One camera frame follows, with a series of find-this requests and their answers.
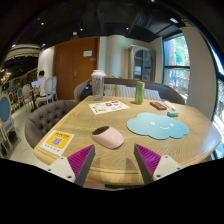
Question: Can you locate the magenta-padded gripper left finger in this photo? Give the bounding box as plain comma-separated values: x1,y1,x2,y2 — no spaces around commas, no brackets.
46,143,97,188

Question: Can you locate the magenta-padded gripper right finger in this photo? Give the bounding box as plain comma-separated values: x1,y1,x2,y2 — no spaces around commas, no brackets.
133,143,183,185

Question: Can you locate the pink computer mouse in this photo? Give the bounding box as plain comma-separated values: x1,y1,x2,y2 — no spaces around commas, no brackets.
90,125,125,150

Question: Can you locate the light blue cloud mouse pad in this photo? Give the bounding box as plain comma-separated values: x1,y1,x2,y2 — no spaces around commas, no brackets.
126,111,190,140

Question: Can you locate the grey tufted armchair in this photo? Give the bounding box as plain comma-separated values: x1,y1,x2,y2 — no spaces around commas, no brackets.
24,99,79,149

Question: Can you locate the black and red flat case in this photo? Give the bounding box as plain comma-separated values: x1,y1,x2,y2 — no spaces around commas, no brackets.
149,101,168,111

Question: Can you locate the white tube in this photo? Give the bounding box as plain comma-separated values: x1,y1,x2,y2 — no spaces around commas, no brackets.
163,100,177,112

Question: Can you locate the striped cushion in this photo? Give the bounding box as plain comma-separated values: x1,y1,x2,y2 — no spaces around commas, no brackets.
103,83,118,98
143,88,163,102
114,84,138,99

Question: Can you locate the grey curved sofa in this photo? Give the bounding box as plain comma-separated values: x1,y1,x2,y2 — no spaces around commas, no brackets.
73,77,186,105

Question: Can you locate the white sticker sheet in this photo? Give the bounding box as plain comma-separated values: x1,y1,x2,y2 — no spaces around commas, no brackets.
88,99,131,116

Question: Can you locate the green drink can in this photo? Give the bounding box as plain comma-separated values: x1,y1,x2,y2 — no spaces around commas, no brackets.
134,80,146,105

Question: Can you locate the tall side window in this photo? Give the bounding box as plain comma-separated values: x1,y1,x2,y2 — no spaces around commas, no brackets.
213,78,224,158

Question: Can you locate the black backpack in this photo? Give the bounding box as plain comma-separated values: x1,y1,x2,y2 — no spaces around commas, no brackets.
79,80,94,100

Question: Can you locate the blue backed white chair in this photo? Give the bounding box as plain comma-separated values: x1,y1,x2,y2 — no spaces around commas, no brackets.
0,94,16,158

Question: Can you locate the group of white dining chairs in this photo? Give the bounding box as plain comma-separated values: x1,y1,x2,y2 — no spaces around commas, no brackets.
6,75,58,113

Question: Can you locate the person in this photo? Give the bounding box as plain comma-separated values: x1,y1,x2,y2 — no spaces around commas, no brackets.
34,70,49,98

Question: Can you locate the clear shaker bottle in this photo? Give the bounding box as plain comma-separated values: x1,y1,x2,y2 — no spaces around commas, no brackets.
90,69,108,102

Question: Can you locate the brown wooden door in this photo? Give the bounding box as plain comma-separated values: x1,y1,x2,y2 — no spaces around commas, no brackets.
54,36,100,101

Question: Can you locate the dark framed window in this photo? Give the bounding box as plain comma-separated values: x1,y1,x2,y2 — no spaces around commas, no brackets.
162,33,191,101

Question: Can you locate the arched glass cabinet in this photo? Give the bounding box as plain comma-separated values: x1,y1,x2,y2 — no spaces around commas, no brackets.
128,44,157,83

